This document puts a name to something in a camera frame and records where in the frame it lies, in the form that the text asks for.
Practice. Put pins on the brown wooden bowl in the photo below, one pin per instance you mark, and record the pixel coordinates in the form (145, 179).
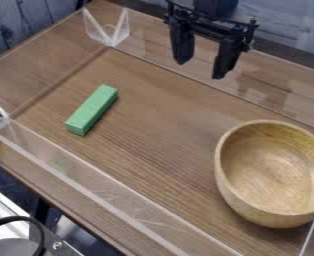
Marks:
(264, 172)

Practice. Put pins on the green rectangular block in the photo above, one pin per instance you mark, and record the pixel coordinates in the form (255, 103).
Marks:
(90, 110)

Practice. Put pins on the grey metal bracket with screw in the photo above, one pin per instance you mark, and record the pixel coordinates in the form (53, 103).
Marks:
(54, 246)

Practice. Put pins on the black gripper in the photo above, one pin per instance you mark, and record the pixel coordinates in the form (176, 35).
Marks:
(212, 19)

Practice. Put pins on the clear acrylic front barrier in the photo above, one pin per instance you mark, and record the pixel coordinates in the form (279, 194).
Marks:
(135, 224)

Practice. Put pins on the clear acrylic corner bracket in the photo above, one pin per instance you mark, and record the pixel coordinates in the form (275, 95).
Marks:
(106, 34)

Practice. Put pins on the black table leg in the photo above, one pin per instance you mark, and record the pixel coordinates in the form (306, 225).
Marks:
(41, 211)

